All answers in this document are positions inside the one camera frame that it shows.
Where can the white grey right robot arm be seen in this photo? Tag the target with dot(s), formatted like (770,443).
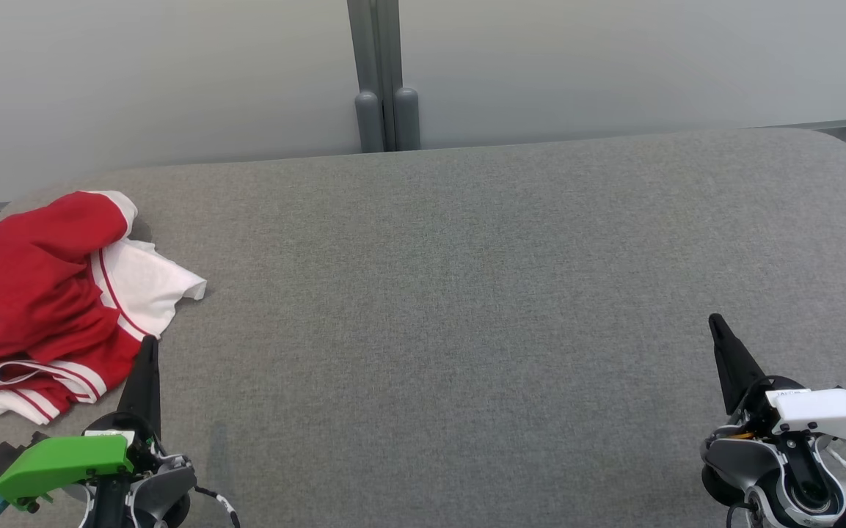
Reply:
(745,462)

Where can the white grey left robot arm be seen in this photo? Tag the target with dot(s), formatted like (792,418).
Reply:
(166,488)

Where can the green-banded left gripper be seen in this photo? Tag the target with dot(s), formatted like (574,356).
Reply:
(63,462)

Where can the red jersey with white sleeves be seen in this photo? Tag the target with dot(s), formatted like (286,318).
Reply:
(151,286)

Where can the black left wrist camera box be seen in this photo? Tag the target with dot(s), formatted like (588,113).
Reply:
(4,458)

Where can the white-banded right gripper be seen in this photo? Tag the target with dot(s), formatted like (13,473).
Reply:
(826,414)

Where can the grey partition post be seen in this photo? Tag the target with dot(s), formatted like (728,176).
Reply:
(386,73)

